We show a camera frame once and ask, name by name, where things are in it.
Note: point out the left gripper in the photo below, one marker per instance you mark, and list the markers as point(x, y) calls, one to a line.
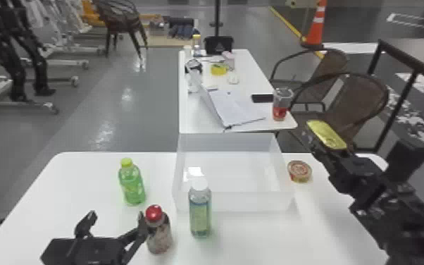
point(86, 253)

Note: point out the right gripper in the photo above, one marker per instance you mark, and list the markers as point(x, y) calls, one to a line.
point(356, 177)

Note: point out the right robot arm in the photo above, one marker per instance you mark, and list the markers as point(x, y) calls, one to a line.
point(400, 225)

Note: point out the red round can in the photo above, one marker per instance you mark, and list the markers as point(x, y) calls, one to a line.
point(299, 171)

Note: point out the red capped bottle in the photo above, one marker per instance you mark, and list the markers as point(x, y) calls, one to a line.
point(158, 231)

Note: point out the green bottle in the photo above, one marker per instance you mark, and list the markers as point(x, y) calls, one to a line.
point(131, 185)

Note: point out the brown chair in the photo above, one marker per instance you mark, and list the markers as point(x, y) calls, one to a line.
point(119, 16)
point(332, 63)
point(360, 100)

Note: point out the clear cup with red drink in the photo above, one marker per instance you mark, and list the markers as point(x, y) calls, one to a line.
point(281, 105)

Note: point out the black phone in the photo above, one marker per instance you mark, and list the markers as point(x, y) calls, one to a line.
point(262, 98)

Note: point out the clear box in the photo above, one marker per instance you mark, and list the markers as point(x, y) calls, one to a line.
point(234, 192)

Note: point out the white papers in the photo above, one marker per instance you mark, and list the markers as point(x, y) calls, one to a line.
point(234, 107)

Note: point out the orange cone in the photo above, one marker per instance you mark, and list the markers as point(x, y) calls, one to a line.
point(317, 26)

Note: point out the white side table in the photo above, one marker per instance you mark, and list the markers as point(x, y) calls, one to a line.
point(197, 114)

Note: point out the yellow tape roll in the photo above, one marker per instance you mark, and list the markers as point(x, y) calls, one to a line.
point(219, 69)

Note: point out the dark side table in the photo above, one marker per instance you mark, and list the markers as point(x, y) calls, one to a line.
point(422, 55)

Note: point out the black bag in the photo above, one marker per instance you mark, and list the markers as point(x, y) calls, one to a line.
point(218, 45)

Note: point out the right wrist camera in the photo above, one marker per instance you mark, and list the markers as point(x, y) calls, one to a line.
point(408, 159)

